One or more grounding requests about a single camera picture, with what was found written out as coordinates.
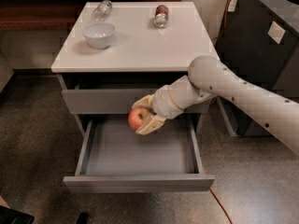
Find black object bottom left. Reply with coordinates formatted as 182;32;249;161
0;206;35;224

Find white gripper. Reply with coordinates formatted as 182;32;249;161
132;85;191;135

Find clear glass jar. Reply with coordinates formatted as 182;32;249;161
92;0;113;21

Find brown-lidded glass jar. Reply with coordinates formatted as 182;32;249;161
153;5;168;28

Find grey top drawer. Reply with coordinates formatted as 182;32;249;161
61;77;215;115

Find white drawer cabinet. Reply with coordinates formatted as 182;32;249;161
51;2;217;132

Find black cabinet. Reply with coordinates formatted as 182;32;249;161
214;0;299;138

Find orange power cable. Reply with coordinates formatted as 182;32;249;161
208;0;243;224

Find dark wooden shelf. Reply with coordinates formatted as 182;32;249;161
0;0;182;32

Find white label on cabinet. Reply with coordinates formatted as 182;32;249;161
268;21;285;44

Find small black floor object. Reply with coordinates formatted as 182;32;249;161
76;212;88;224

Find grey drawer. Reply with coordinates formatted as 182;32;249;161
61;77;215;115
64;115;214;193

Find white ceramic bowl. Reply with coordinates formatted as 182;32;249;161
82;22;115;49

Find red apple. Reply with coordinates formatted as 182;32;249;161
128;106;150;131

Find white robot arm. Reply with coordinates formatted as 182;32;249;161
133;56;299;154

